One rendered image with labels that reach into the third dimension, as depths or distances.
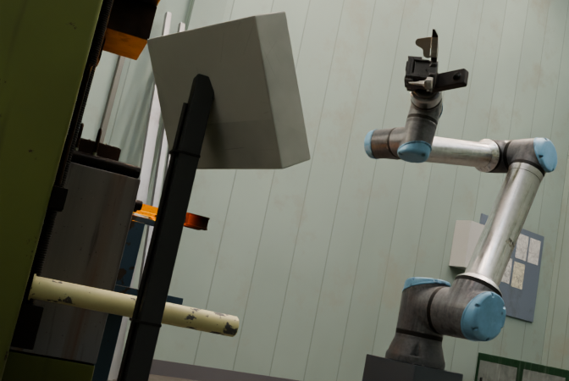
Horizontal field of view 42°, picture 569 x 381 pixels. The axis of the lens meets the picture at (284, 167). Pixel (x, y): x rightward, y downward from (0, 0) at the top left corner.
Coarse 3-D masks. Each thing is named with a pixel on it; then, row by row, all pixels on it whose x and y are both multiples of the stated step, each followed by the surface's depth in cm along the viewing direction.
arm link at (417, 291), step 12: (408, 288) 236; (420, 288) 233; (432, 288) 232; (408, 300) 235; (420, 300) 231; (432, 300) 228; (408, 312) 233; (420, 312) 230; (408, 324) 232; (420, 324) 231; (432, 324) 227
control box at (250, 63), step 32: (192, 32) 142; (224, 32) 136; (256, 32) 130; (288, 32) 135; (160, 64) 152; (192, 64) 145; (224, 64) 138; (256, 64) 132; (288, 64) 135; (160, 96) 155; (224, 96) 140; (256, 96) 134; (288, 96) 135; (224, 128) 142; (256, 128) 136; (288, 128) 135; (224, 160) 145; (256, 160) 138; (288, 160) 135
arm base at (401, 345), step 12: (396, 336) 235; (408, 336) 231; (420, 336) 230; (432, 336) 230; (396, 348) 231; (408, 348) 229; (420, 348) 228; (432, 348) 229; (396, 360) 229; (408, 360) 227; (420, 360) 226; (432, 360) 227; (444, 360) 232
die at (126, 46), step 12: (120, 0) 186; (132, 0) 187; (120, 12) 186; (132, 12) 187; (144, 12) 188; (108, 24) 184; (120, 24) 186; (132, 24) 187; (144, 24) 188; (108, 36) 191; (120, 36) 189; (132, 36) 187; (144, 36) 187; (108, 48) 201; (120, 48) 198; (132, 48) 196
